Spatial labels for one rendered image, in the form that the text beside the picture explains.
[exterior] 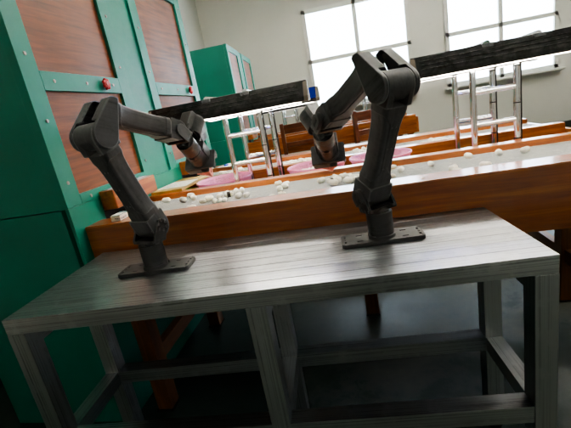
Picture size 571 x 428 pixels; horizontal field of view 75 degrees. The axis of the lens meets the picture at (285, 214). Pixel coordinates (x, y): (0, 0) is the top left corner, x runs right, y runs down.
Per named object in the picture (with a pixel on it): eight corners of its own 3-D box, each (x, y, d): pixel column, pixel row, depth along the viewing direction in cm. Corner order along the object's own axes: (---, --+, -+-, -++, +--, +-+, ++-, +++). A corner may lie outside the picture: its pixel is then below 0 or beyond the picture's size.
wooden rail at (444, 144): (565, 147, 162) (565, 121, 160) (183, 202, 198) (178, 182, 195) (558, 146, 168) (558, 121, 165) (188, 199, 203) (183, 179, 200)
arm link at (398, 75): (351, 199, 95) (372, 67, 75) (372, 193, 97) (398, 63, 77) (366, 212, 90) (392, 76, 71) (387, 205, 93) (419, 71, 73)
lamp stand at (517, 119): (548, 169, 127) (549, 26, 115) (484, 177, 130) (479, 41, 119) (522, 160, 144) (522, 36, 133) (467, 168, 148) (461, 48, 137)
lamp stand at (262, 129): (272, 205, 146) (249, 87, 134) (223, 212, 149) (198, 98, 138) (280, 194, 164) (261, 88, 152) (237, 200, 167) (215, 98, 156)
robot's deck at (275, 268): (560, 273, 71) (560, 254, 70) (7, 335, 87) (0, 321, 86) (429, 182, 157) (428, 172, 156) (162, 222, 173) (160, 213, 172)
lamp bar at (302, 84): (308, 100, 130) (305, 78, 128) (148, 130, 142) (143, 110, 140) (311, 100, 137) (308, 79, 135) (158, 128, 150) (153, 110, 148)
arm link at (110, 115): (166, 125, 112) (68, 97, 85) (189, 121, 108) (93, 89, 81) (168, 166, 112) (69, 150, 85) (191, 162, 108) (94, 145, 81)
